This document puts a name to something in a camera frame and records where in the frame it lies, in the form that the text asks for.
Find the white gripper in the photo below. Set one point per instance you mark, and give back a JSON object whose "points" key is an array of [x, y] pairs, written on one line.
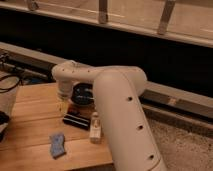
{"points": [[64, 103]]}

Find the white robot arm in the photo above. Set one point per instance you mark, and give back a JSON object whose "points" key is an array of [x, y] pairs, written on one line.
{"points": [[116, 91]]}

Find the dark ceramic bowl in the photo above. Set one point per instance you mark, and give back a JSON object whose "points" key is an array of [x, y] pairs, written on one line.
{"points": [[82, 94]]}

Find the black rectangular box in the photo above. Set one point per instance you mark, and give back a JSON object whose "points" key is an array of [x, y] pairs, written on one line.
{"points": [[76, 121]]}

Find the blue sponge cloth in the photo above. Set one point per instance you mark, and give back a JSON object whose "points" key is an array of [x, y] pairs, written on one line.
{"points": [[57, 145]]}

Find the white bottle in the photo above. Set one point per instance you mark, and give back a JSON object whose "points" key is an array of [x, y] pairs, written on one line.
{"points": [[95, 128]]}

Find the black object at left edge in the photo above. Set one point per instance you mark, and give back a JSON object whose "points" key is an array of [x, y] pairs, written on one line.
{"points": [[4, 119]]}

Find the metal rail frame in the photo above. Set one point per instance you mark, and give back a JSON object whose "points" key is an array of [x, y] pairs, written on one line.
{"points": [[189, 21]]}

